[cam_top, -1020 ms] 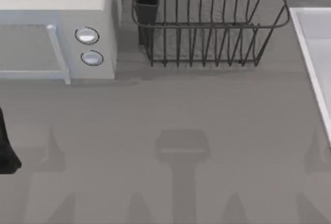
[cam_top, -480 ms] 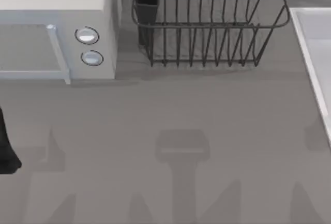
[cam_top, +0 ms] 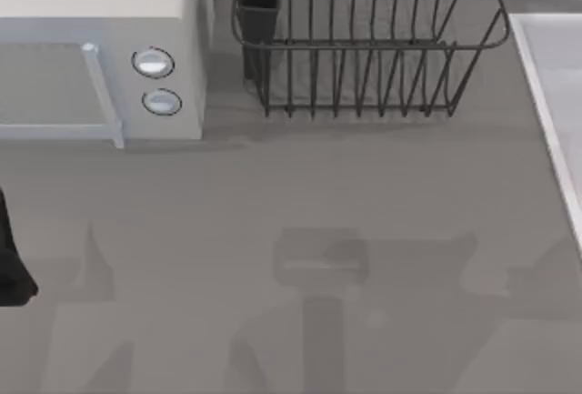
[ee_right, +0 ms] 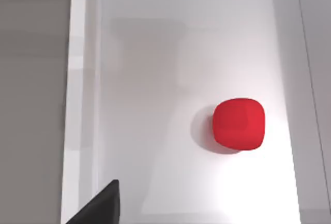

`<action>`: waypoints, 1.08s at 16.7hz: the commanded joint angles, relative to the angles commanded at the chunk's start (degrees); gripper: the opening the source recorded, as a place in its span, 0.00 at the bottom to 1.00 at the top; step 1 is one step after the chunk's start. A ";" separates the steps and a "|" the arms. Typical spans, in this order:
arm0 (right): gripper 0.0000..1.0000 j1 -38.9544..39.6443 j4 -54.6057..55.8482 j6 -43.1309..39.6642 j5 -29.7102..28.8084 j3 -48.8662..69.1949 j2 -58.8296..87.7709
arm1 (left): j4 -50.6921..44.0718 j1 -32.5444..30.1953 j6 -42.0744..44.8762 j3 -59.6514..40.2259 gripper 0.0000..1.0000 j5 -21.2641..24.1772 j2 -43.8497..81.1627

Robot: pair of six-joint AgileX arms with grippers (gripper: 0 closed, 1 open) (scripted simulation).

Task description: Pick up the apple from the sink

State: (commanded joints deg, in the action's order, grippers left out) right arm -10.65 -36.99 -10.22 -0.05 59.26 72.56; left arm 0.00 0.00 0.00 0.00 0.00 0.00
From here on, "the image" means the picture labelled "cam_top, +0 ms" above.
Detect microwave oven door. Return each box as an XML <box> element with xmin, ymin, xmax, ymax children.
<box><xmin>0</xmin><ymin>41</ymin><xmax>125</xmax><ymax>149</ymax></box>

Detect large round microwave knob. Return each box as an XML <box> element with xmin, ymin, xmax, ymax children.
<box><xmin>130</xmin><ymin>46</ymin><xmax>176</xmax><ymax>81</ymax></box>

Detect dark wire dish rack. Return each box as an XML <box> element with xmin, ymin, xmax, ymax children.
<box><xmin>229</xmin><ymin>0</ymin><xmax>509</xmax><ymax>119</ymax></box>

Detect small round microwave knob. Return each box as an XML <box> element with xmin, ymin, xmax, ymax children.
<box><xmin>141</xmin><ymin>87</ymin><xmax>184</xmax><ymax>117</ymax></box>

